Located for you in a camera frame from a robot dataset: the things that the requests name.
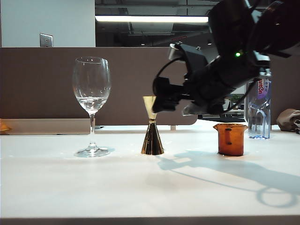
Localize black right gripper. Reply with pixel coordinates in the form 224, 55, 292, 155
151, 57, 237, 116

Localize gold double jigger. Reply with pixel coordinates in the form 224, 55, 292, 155
141, 95, 165, 156

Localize small amber measuring cup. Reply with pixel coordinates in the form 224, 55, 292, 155
213, 123, 248, 157

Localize clear wine glass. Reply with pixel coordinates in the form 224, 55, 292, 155
72, 57, 115, 158

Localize clear plastic water bottle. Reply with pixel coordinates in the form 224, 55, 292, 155
245, 78, 273, 140

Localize small green potted plant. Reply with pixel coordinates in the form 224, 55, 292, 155
231, 94, 243, 110

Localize long ceiling light strip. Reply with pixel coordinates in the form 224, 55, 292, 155
95, 15, 209, 23

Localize narrow brown desk partition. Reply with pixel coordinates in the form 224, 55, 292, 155
244, 49, 300, 131

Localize beige long box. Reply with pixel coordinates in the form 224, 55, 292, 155
0, 118, 91, 136

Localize tan cloth bag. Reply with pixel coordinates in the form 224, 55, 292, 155
276, 108, 300, 135

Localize wide brown desk partition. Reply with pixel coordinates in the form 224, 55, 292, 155
0, 47, 199, 126

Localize orange rounded object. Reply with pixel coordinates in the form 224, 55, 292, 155
0, 119, 12, 135

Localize black camera cable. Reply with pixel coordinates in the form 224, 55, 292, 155
152, 58, 186, 94

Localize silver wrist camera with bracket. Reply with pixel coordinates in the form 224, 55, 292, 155
168, 43, 210, 79

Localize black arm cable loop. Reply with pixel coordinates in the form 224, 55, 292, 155
220, 79, 256, 116

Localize metal wall switch plate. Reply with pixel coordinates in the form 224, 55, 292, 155
39, 33, 54, 48

